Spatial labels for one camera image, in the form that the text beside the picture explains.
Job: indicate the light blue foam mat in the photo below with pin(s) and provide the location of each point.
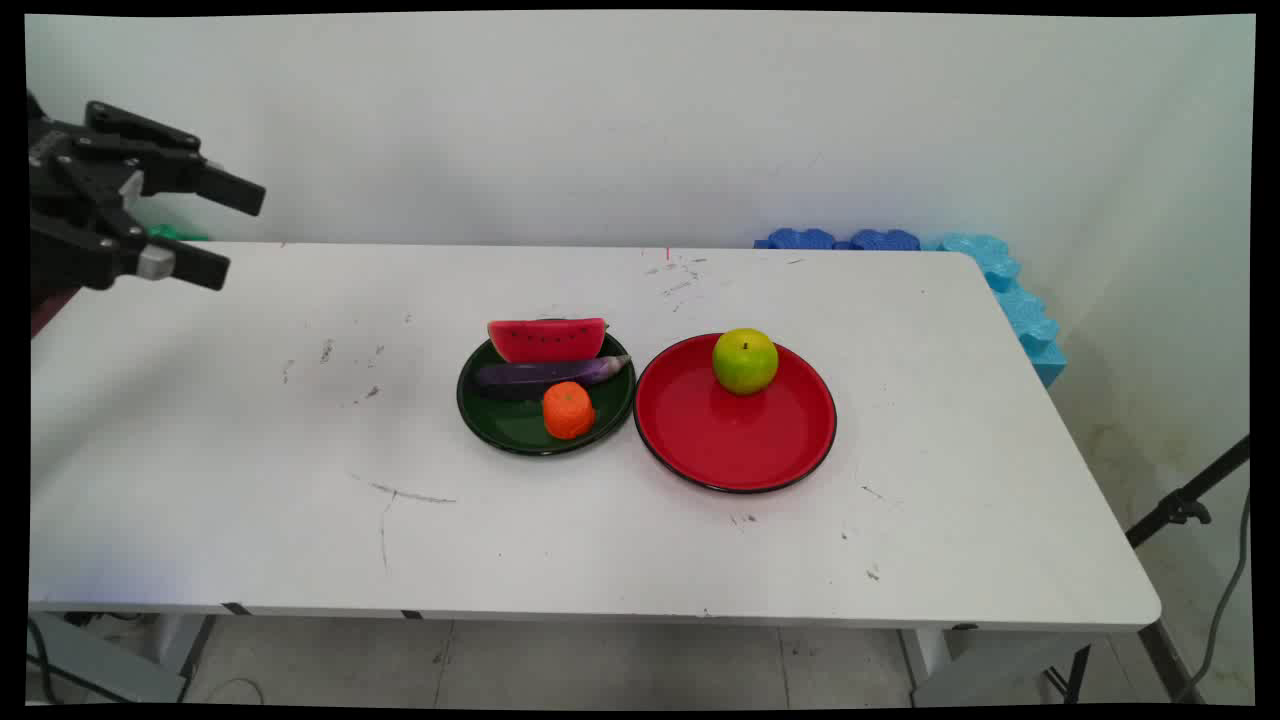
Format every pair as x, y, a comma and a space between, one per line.
1025, 315

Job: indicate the purple eggplant toy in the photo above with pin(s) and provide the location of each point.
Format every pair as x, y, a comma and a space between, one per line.
545, 374

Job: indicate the white table leg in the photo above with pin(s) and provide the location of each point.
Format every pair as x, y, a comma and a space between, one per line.
180, 650
960, 665

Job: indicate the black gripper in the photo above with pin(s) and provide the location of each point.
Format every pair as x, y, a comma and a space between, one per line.
58, 190

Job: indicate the green apple toy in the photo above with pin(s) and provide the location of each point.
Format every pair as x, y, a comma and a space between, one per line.
745, 361

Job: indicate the green plastic object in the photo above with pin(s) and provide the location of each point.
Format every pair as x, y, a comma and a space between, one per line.
175, 234

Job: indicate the red plate black rim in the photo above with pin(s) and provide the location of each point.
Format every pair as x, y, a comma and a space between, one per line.
730, 440

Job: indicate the orange tangerine toy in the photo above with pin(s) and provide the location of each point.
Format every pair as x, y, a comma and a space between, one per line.
568, 411

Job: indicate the dark blue foam mat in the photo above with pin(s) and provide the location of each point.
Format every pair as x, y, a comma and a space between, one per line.
885, 240
800, 239

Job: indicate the dark green plate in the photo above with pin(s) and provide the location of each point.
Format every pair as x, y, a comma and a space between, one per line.
515, 425

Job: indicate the black tripod stand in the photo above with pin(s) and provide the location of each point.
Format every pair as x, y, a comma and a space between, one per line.
1180, 508

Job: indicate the watermelon slice toy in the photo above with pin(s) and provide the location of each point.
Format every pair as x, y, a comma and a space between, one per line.
547, 340

